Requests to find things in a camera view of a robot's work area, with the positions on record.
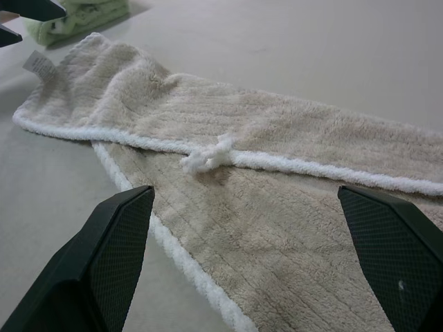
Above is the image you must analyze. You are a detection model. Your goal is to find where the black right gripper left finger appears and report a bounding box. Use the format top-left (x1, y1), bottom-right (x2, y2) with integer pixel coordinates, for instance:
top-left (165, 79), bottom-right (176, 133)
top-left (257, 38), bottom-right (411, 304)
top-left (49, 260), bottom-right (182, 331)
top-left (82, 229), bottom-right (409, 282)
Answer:
top-left (0, 185), bottom-right (156, 332)

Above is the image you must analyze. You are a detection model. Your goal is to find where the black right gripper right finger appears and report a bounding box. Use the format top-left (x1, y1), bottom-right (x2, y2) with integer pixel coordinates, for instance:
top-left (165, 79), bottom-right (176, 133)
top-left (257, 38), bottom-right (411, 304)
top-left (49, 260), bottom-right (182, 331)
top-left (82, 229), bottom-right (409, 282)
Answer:
top-left (337, 185), bottom-right (443, 332)

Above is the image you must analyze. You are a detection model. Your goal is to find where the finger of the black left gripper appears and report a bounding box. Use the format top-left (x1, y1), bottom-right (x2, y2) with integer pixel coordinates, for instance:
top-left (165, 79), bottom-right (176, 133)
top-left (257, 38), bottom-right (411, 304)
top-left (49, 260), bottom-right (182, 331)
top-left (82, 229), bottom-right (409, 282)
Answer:
top-left (0, 0), bottom-right (67, 24)
top-left (0, 24), bottom-right (23, 48)

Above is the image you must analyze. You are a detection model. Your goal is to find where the beige towel with white trim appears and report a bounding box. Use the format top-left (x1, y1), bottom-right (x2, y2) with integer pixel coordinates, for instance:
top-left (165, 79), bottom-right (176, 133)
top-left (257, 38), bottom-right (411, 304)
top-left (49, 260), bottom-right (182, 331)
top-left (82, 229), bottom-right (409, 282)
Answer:
top-left (12, 33), bottom-right (443, 332)

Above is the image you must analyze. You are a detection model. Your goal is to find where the folded green towel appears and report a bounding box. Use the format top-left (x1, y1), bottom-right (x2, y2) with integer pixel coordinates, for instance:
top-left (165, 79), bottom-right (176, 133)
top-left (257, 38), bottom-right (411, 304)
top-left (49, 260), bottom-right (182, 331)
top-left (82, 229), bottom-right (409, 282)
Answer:
top-left (22, 0), bottom-right (129, 48)

